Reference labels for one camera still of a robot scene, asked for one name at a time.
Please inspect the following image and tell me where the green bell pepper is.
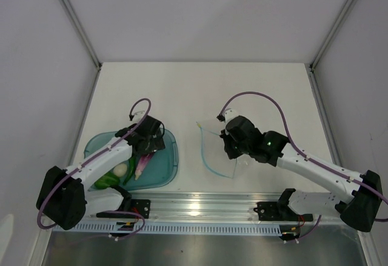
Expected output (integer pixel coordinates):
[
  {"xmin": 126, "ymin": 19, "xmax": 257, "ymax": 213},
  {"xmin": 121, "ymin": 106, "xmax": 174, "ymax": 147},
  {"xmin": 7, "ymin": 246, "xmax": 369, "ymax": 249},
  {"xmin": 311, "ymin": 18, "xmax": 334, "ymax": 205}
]
[{"xmin": 94, "ymin": 172, "xmax": 120, "ymax": 190}]

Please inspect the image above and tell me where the left aluminium frame post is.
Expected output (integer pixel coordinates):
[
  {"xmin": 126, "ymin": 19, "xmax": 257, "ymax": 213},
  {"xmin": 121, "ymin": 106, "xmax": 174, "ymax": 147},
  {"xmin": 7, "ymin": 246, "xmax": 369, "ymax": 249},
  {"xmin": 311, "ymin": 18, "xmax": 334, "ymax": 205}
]
[{"xmin": 48, "ymin": 0, "xmax": 102, "ymax": 70}]

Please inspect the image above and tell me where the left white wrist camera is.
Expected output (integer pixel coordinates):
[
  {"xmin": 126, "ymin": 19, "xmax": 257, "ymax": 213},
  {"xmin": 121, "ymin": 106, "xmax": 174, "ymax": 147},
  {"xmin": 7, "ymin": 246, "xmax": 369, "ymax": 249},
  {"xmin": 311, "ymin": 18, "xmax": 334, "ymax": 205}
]
[{"xmin": 129, "ymin": 110, "xmax": 147, "ymax": 125}]

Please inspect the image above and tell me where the aluminium frame post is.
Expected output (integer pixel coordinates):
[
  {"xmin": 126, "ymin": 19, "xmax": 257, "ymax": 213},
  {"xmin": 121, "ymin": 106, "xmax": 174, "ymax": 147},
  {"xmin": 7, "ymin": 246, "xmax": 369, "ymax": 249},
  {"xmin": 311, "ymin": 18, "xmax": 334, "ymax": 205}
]
[
  {"xmin": 48, "ymin": 0, "xmax": 102, "ymax": 70},
  {"xmin": 309, "ymin": 0, "xmax": 372, "ymax": 70}
]

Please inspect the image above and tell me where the blue plastic tray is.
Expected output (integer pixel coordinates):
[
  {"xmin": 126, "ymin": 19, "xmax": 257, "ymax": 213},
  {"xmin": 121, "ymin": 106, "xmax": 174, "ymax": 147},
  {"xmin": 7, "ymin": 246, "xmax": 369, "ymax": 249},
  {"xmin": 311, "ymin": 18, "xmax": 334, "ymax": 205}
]
[{"xmin": 84, "ymin": 129, "xmax": 179, "ymax": 191}]

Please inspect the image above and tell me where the purple eggplant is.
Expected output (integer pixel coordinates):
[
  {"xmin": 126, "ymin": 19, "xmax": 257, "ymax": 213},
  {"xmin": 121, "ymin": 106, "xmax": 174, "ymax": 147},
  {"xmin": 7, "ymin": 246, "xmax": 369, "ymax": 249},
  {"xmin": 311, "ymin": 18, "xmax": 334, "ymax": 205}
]
[{"xmin": 135, "ymin": 152, "xmax": 155, "ymax": 180}]

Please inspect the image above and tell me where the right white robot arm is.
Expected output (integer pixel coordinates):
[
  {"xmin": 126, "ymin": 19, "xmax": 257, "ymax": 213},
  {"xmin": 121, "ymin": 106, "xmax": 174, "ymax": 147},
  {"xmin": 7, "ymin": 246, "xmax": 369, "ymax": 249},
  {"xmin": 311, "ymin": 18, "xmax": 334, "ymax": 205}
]
[{"xmin": 218, "ymin": 110, "xmax": 382, "ymax": 232}]

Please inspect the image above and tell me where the clear zip top bag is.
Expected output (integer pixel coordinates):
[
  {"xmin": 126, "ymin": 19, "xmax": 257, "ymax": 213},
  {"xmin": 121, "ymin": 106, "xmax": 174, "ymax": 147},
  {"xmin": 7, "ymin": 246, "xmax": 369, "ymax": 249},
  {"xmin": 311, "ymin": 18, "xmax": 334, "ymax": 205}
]
[{"xmin": 196, "ymin": 119, "xmax": 252, "ymax": 179}]

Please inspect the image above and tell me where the right aluminium frame post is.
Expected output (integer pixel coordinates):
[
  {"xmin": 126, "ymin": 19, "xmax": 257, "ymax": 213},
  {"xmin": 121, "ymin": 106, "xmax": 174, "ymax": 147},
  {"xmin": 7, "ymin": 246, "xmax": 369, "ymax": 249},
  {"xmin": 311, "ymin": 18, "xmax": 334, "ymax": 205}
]
[{"xmin": 309, "ymin": 0, "xmax": 372, "ymax": 70}]

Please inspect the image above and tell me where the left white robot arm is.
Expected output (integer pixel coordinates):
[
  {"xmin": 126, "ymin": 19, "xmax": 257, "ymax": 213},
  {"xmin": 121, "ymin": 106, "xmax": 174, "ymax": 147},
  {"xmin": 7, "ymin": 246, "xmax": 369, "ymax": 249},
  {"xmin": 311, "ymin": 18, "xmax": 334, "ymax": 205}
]
[{"xmin": 36, "ymin": 115, "xmax": 165, "ymax": 230}]

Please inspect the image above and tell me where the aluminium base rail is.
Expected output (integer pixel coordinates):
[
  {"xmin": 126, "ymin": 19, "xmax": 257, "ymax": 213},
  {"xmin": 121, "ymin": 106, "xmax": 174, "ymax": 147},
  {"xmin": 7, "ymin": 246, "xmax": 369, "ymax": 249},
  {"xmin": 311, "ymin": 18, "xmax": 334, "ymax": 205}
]
[{"xmin": 132, "ymin": 191, "xmax": 280, "ymax": 224}]

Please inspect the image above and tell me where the green chili pepper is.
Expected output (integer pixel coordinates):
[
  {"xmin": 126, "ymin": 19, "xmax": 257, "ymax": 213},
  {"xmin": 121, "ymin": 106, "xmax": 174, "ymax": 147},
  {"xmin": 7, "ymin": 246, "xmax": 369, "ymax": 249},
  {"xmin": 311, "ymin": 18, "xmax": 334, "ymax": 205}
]
[{"xmin": 122, "ymin": 156, "xmax": 136, "ymax": 185}]

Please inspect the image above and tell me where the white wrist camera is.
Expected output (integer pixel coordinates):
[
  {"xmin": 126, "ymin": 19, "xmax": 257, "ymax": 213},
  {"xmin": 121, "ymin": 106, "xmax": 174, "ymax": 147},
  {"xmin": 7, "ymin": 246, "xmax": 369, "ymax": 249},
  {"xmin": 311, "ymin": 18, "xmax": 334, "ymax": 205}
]
[
  {"xmin": 216, "ymin": 108, "xmax": 239, "ymax": 124},
  {"xmin": 129, "ymin": 110, "xmax": 147, "ymax": 125}
]

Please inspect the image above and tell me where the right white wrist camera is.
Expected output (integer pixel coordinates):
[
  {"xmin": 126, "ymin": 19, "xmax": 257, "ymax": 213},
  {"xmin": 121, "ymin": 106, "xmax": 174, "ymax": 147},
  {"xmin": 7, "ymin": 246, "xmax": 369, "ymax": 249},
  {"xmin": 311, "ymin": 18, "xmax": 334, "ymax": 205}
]
[{"xmin": 216, "ymin": 108, "xmax": 239, "ymax": 124}]

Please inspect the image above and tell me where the white slotted cable duct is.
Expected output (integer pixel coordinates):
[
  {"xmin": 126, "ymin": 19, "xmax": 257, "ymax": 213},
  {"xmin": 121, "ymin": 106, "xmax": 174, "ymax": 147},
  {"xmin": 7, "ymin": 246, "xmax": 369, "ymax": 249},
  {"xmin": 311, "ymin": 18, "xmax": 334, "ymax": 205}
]
[{"xmin": 72, "ymin": 222, "xmax": 281, "ymax": 236}]

